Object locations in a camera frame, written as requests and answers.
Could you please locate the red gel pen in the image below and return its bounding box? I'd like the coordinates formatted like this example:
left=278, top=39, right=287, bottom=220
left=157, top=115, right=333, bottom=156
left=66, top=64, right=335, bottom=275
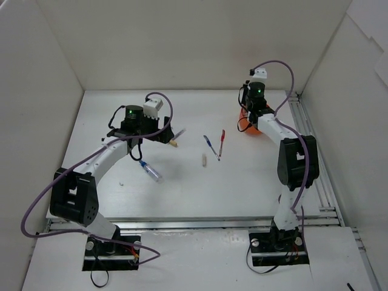
left=219, top=129, right=226, bottom=157

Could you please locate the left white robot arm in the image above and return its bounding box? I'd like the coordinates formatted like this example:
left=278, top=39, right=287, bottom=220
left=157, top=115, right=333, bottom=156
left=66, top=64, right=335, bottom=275
left=49, top=104, right=173, bottom=255

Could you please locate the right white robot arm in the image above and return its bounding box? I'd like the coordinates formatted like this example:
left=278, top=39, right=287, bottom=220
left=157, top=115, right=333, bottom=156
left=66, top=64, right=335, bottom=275
left=239, top=81, right=319, bottom=250

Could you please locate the small tan eraser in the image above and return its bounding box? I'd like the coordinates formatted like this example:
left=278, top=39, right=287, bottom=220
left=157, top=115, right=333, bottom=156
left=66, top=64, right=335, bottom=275
left=169, top=140, right=178, bottom=148

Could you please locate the clear blue glue bottle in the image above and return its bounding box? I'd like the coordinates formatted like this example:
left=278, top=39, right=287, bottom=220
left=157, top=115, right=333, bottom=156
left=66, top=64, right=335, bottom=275
left=139, top=160, right=163, bottom=183

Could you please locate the blue gel pen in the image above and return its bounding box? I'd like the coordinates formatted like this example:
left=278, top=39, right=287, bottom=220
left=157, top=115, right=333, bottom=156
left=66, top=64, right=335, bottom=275
left=203, top=135, right=221, bottom=161

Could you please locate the white eraser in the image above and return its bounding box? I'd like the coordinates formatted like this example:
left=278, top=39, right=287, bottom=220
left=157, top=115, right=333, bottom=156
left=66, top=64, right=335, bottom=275
left=201, top=153, right=207, bottom=167

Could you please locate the orange round divided container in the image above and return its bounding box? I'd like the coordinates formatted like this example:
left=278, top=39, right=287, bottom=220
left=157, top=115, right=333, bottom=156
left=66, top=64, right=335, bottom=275
left=237, top=105, right=273, bottom=136

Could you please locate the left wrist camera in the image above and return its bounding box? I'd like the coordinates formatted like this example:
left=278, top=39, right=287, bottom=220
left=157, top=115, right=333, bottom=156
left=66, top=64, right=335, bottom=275
left=143, top=97, right=163, bottom=120

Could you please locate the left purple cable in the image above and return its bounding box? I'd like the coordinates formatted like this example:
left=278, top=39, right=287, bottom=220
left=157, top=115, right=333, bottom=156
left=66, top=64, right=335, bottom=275
left=20, top=93, right=173, bottom=267

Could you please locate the purple cable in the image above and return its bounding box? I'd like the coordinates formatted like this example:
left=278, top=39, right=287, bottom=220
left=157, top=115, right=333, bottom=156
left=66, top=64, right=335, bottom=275
left=253, top=59, right=310, bottom=219
left=20, top=93, right=173, bottom=267

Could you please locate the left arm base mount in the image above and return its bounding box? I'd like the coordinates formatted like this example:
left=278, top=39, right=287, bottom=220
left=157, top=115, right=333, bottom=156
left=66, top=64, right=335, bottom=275
left=82, top=238, right=139, bottom=272

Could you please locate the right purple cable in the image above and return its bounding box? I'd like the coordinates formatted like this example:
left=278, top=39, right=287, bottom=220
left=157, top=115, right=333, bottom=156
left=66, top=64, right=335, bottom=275
left=253, top=59, right=310, bottom=219

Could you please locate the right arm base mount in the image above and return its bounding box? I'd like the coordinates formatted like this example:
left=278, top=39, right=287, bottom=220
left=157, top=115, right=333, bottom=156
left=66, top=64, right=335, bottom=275
left=247, top=232, right=310, bottom=268

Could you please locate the aluminium frame rail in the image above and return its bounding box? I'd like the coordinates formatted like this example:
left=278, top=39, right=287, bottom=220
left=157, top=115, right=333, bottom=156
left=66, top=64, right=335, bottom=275
left=286, top=90, right=383, bottom=291

